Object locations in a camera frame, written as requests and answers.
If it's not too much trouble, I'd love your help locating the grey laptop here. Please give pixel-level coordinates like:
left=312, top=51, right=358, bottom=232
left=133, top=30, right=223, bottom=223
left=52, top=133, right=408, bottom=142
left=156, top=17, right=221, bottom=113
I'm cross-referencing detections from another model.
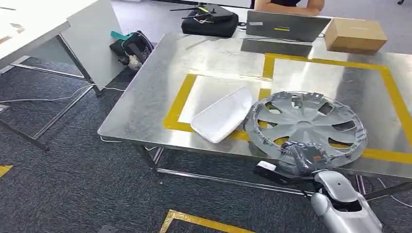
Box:
left=245, top=10, right=332, bottom=43

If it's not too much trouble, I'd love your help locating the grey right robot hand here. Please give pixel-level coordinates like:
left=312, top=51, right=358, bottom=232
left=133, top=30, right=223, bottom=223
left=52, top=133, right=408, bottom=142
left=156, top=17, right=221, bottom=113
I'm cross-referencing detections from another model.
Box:
left=277, top=141, right=331, bottom=178

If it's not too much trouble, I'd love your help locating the silver wheel hubcap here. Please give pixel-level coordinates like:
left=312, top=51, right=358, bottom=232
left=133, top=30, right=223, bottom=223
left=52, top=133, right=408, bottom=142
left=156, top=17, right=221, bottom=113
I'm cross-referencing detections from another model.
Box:
left=243, top=91, right=368, bottom=169

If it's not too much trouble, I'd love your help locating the steel table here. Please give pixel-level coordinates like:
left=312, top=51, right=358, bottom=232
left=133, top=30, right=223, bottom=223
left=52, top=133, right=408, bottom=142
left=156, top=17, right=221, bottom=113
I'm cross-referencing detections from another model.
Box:
left=97, top=29, right=412, bottom=201

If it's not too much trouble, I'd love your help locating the black carry bag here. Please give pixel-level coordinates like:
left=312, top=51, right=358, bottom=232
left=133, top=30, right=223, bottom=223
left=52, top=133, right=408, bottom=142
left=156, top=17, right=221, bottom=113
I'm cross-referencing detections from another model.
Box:
left=170, top=5, right=240, bottom=39

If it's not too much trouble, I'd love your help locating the white desk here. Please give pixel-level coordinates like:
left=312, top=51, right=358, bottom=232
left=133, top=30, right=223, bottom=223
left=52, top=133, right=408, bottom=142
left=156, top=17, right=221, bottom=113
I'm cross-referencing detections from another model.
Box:
left=0, top=0, right=127, bottom=152

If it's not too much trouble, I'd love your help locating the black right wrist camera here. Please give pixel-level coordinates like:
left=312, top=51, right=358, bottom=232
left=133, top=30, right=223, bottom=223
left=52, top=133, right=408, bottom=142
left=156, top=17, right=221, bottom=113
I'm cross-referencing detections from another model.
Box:
left=254, top=160, right=321, bottom=195

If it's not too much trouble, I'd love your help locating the brown cardboard box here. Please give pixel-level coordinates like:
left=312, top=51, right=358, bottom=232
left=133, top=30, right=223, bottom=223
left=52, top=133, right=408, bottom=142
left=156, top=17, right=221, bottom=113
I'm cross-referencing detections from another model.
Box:
left=324, top=17, right=388, bottom=56

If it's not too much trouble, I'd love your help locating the person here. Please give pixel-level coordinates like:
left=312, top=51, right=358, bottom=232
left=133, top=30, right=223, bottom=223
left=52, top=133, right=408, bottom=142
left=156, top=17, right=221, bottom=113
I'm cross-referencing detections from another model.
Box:
left=250, top=0, right=326, bottom=17

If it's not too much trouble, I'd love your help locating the thin white floor cable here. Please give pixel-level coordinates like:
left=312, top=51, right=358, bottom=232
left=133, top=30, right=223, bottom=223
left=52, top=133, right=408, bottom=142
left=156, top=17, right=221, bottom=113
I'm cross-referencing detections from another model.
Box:
left=0, top=83, right=126, bottom=104

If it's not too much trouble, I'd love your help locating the white plastic cover part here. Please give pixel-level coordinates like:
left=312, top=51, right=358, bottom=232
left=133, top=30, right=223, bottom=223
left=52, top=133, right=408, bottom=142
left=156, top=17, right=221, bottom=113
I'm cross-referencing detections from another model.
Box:
left=190, top=86, right=253, bottom=144

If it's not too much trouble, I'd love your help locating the black backpack teal strap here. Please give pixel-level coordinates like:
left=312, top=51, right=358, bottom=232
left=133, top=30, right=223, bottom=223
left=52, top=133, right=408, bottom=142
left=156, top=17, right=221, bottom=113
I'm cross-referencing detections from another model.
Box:
left=109, top=30, right=155, bottom=72

